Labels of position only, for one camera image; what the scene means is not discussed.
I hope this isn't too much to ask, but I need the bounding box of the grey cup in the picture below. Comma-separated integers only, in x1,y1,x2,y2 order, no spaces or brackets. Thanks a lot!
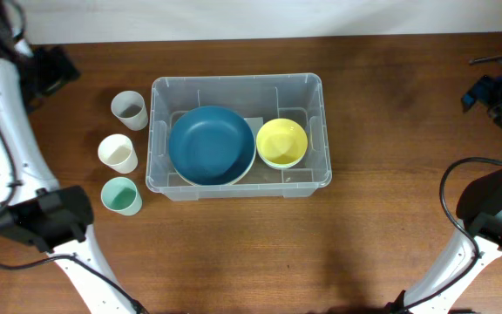
111,91,148,131

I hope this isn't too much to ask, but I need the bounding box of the cream cup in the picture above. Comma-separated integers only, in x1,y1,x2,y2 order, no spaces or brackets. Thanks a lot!
98,133,139,174

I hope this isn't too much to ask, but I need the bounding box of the green cup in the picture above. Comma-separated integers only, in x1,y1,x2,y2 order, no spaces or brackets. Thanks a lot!
100,177,143,216

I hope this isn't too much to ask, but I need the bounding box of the dark blue plate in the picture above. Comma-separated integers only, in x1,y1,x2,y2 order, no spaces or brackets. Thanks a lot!
168,106,255,186

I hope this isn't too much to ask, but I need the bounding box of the cream plate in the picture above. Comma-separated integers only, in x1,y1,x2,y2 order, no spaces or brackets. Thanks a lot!
176,148,257,186

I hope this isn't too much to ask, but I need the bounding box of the yellow bowl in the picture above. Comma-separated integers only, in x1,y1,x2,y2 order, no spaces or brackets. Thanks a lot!
255,119,309,164

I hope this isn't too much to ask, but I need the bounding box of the light green bowl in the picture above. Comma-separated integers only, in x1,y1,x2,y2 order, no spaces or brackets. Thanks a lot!
257,151,304,170

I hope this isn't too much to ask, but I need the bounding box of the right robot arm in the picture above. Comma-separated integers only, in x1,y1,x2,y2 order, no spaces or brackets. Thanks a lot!
385,56,502,313

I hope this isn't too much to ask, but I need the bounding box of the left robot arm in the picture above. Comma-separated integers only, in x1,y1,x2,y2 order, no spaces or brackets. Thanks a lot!
0,0,146,313

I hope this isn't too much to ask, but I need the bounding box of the clear plastic storage container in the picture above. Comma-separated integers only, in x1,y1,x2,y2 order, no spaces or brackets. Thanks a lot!
146,73,332,201

